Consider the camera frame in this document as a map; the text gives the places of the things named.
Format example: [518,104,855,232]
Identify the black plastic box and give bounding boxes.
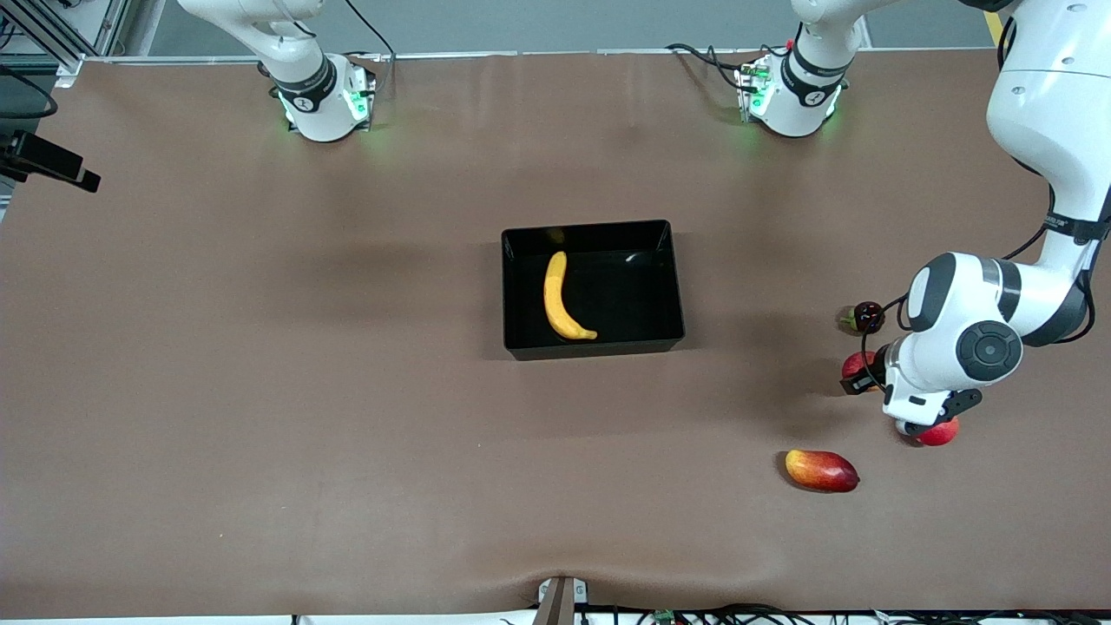
[501,219,687,362]

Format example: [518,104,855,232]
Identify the yellow banana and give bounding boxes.
[542,251,599,341]

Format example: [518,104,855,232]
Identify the dark purple mangosteen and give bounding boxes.
[838,300,887,337]

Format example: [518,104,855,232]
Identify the red yellow mango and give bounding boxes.
[785,449,861,494]

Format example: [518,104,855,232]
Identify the brown table cover mat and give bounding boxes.
[0,50,1111,619]

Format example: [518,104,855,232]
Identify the aluminium frame with black struts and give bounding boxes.
[0,0,131,81]

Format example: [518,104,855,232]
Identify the black cable bundle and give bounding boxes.
[582,602,1111,625]

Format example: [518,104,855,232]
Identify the black right arm base cable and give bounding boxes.
[343,0,398,96]

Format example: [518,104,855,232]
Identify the black left arm base cables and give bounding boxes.
[667,42,765,92]

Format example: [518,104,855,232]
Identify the silver table edge rail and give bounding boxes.
[80,48,786,65]

